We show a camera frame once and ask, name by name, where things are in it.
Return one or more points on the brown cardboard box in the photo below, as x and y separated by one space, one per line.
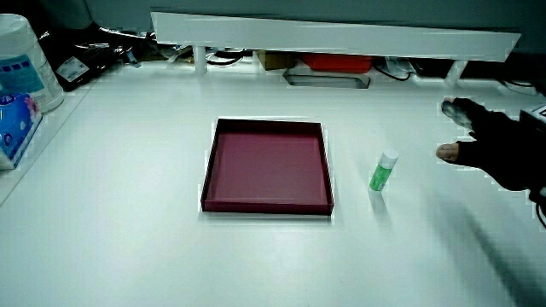
276 59

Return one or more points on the dark red shallow box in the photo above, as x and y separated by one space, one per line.
268 168

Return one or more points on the green white glue stick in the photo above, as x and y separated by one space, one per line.
382 170

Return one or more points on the blue tissue pack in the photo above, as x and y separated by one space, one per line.
16 125

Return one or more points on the white monitor riser shelf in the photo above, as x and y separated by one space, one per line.
332 36

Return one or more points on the person's right hand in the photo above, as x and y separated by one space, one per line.
503 153

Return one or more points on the white wet wipes canister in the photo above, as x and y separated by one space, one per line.
26 64

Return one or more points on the black bag with white label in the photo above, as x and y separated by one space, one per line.
81 59

